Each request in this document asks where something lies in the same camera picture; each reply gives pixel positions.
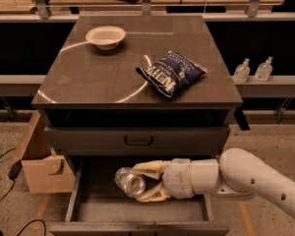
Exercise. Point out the open grey middle drawer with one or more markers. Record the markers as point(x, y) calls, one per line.
point(97, 207)

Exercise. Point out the grey metal rail frame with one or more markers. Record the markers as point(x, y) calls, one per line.
point(211, 10)

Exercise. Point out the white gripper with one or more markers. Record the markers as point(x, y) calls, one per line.
point(176, 178)

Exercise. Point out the clear sanitizer bottle left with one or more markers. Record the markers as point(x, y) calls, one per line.
point(242, 72)

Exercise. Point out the closed grey top drawer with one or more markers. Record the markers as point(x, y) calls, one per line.
point(138, 141)

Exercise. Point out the silver 7up soda can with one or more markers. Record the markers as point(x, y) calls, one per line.
point(133, 185)

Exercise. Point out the blue chip bag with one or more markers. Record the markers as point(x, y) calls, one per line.
point(171, 74)

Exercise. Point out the white paper bowl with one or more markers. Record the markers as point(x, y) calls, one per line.
point(105, 37)

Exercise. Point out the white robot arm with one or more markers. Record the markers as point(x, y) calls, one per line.
point(237, 173)

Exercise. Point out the dark grey drawer cabinet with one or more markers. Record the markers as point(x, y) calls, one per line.
point(87, 87)

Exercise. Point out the black power adapter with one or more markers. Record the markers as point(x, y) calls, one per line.
point(15, 170)

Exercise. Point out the clear sanitizer bottle right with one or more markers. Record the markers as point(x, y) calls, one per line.
point(264, 70)

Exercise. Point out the clear sanitizer bottle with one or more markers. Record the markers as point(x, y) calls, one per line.
point(242, 72)
point(264, 70)

